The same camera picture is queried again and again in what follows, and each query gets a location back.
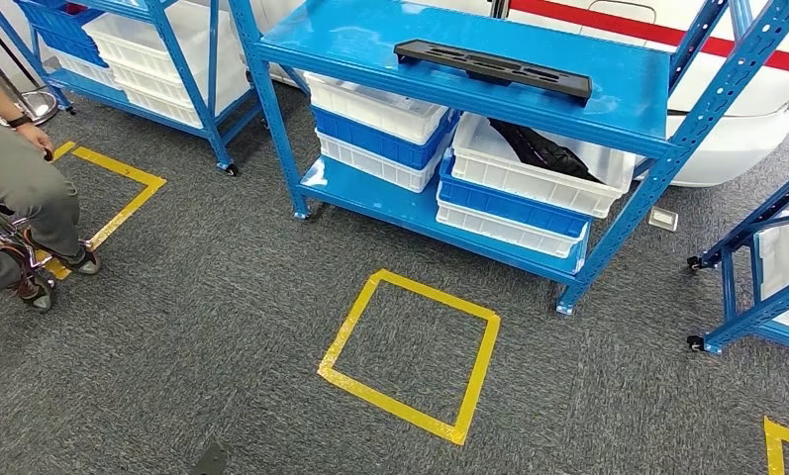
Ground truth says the blue metal shelf rack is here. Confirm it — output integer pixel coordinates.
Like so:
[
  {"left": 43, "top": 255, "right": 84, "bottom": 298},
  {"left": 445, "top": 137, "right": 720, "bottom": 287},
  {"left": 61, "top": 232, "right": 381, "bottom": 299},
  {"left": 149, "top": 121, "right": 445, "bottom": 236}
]
[
  {"left": 0, "top": 0, "right": 264, "bottom": 177},
  {"left": 685, "top": 160, "right": 789, "bottom": 358},
  {"left": 226, "top": 0, "right": 789, "bottom": 318}
]

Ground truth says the metal floor socket plate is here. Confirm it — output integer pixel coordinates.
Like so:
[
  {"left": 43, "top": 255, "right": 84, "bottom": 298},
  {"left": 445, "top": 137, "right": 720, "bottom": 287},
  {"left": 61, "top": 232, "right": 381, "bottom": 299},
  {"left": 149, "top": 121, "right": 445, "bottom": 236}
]
[{"left": 647, "top": 206, "right": 680, "bottom": 234}]

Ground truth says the black left camera bracket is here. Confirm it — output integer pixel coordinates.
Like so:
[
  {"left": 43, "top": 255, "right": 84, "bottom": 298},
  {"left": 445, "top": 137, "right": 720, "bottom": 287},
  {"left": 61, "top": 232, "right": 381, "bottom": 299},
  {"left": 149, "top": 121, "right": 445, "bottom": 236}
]
[{"left": 193, "top": 440, "right": 230, "bottom": 475}]

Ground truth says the long black plastic part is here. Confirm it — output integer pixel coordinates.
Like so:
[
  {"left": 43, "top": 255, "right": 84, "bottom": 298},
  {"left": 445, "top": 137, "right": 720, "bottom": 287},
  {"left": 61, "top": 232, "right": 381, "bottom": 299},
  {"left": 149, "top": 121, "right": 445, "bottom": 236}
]
[{"left": 393, "top": 39, "right": 594, "bottom": 106}]

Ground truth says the blue plastic bin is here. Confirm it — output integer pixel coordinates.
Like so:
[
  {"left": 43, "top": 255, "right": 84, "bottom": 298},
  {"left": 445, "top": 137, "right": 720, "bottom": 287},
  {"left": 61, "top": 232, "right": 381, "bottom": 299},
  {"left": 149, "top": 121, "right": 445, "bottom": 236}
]
[
  {"left": 438, "top": 150, "right": 592, "bottom": 240},
  {"left": 310, "top": 104, "right": 461, "bottom": 172},
  {"left": 14, "top": 0, "right": 109, "bottom": 68}
]

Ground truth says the person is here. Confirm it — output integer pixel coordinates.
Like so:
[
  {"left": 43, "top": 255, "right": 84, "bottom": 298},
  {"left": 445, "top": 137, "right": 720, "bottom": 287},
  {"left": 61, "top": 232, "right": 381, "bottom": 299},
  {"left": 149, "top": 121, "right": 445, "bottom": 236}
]
[{"left": 0, "top": 65, "right": 103, "bottom": 314}]

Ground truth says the yellow floor tape square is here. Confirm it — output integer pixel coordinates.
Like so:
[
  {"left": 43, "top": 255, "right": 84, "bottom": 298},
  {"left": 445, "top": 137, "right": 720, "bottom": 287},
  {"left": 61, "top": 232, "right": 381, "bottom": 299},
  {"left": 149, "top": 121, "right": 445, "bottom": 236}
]
[
  {"left": 762, "top": 416, "right": 789, "bottom": 475},
  {"left": 316, "top": 268, "right": 502, "bottom": 447},
  {"left": 0, "top": 141, "right": 167, "bottom": 282}
]

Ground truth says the chrome stool black seat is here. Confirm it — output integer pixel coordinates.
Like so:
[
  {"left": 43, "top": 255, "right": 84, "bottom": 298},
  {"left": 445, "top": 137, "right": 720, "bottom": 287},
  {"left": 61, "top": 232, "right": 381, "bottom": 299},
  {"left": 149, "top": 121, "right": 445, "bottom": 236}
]
[{"left": 0, "top": 195, "right": 57, "bottom": 296}]

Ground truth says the red barrier belt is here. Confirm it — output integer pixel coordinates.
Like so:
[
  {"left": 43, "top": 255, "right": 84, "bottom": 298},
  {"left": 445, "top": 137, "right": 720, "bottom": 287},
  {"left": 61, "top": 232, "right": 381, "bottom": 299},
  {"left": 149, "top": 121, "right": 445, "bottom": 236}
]
[{"left": 508, "top": 0, "right": 789, "bottom": 77}]

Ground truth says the chrome stanchion post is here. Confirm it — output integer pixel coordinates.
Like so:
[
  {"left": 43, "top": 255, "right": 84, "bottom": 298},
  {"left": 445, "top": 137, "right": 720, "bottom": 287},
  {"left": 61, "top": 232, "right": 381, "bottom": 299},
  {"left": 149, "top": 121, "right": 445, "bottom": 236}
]
[{"left": 0, "top": 6, "right": 60, "bottom": 127}]

